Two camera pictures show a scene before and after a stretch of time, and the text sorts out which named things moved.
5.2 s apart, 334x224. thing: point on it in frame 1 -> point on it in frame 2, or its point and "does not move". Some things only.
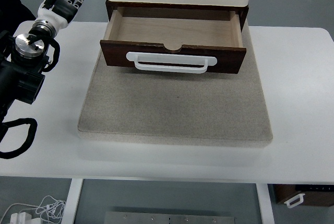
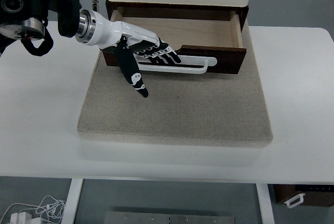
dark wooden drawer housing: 111,4 does not move
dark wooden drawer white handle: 171,62 does not move
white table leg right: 265,203 does not move
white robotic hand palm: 45,11 -> 94,28
